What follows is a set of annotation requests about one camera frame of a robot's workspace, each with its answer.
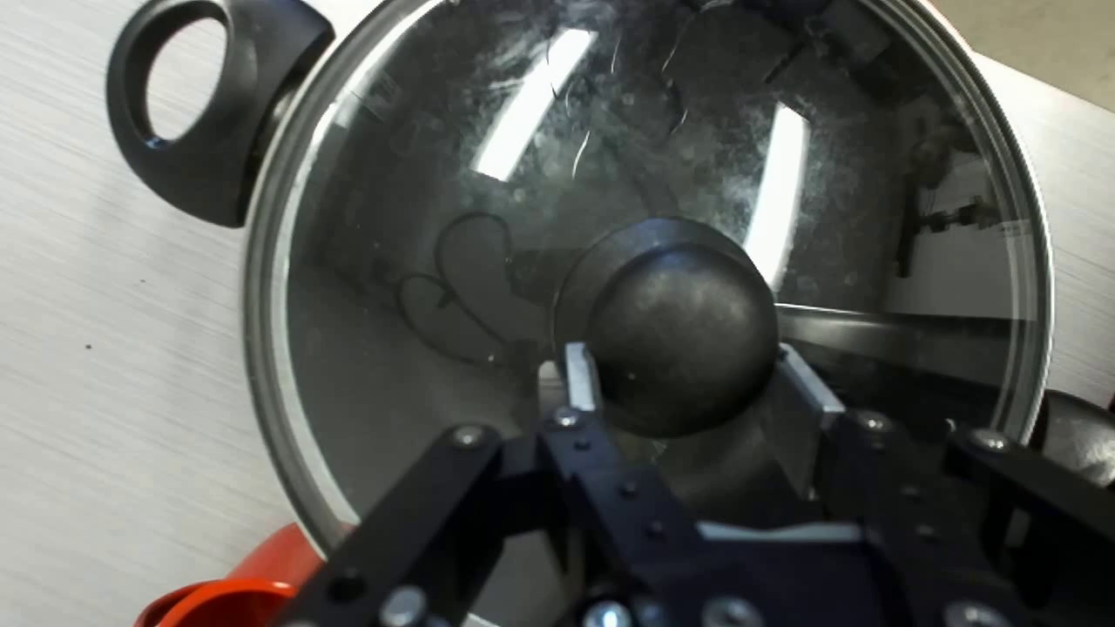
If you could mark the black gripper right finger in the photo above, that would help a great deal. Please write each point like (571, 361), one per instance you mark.
(972, 532)

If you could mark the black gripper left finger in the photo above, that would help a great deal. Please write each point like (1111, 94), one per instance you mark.
(418, 558)

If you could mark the glass lid with black knob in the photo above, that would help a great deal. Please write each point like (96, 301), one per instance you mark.
(648, 256)

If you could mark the black cooking pot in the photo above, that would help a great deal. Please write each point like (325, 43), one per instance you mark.
(385, 230)

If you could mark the red bowl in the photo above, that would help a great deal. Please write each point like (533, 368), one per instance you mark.
(253, 593)

